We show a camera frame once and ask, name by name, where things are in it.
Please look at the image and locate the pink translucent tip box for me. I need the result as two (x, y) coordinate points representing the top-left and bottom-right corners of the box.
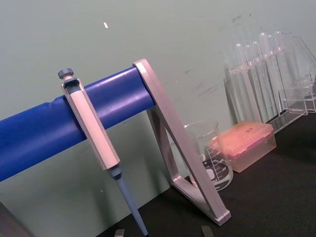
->
(218, 121), (277, 173)

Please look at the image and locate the white and grey pipette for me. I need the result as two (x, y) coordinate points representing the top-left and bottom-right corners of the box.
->
(57, 67), (149, 236)

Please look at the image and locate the clear glass beaker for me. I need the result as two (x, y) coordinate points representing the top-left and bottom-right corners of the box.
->
(184, 120), (234, 192)

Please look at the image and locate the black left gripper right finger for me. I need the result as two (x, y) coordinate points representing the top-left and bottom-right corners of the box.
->
(200, 225), (214, 237)

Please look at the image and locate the clear acrylic tube rack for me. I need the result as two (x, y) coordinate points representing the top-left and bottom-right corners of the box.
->
(223, 36), (316, 135)

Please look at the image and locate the clear glass test tube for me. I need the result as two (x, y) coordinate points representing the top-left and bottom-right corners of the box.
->
(274, 30), (288, 117)
(258, 32), (274, 123)
(244, 44), (257, 123)
(266, 35), (281, 121)
(234, 42), (247, 123)
(251, 40), (266, 123)

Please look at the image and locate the blue bar pipette stand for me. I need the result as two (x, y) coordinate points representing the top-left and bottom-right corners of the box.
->
(0, 58), (232, 227)

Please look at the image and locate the black table cloth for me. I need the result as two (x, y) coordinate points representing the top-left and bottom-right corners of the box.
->
(115, 108), (316, 237)

